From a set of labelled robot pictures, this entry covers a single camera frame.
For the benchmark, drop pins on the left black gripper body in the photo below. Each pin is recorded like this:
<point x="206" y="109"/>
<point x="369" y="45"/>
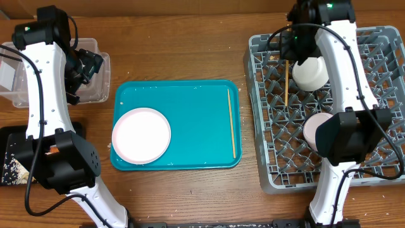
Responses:
<point x="80" y="66"/>

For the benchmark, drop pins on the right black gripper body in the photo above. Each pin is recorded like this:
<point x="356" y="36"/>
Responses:
<point x="300" y="48"/>

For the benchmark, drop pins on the wooden chopstick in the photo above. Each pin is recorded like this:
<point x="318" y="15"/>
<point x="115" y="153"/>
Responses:
<point x="286" y="83"/>
<point x="231" y="123"/>

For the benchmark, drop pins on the white bowl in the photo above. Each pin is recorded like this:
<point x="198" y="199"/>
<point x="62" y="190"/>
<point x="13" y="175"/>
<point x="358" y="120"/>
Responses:
<point x="311" y="75"/>

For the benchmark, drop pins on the small white plate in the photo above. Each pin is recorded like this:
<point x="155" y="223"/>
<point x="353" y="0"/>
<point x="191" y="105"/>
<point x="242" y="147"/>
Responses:
<point x="310" y="127"/>

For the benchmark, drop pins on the large white plate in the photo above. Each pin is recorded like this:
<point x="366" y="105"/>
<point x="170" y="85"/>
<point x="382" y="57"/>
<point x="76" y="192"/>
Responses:
<point x="141" y="136"/>

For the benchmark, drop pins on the rice and peanut scraps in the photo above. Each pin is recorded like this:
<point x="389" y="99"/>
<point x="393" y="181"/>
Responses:
<point x="14" y="173"/>

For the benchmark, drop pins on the orange carrot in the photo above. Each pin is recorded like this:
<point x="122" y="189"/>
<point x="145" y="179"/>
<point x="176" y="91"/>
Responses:
<point x="52" y="150"/>

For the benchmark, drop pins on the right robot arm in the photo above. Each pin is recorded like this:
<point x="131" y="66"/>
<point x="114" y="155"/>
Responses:
<point x="322" y="36"/>

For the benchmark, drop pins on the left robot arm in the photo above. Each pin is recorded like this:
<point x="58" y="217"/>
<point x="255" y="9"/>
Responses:
<point x="43" y="46"/>

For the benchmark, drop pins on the grey dishwasher rack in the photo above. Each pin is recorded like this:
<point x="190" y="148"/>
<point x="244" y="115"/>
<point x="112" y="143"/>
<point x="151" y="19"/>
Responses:
<point x="286" y="163"/>

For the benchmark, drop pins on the black waste tray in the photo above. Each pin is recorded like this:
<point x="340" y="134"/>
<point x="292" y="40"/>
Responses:
<point x="76" y="165"/>

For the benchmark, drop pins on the clear plastic bin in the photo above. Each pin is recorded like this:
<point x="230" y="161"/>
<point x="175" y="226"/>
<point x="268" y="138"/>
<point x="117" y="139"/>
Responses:
<point x="14" y="80"/>

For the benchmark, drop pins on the teal serving tray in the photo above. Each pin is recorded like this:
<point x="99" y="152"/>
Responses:
<point x="197" y="111"/>

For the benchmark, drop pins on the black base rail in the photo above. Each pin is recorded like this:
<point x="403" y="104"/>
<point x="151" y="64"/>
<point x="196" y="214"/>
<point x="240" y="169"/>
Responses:
<point x="278" y="223"/>

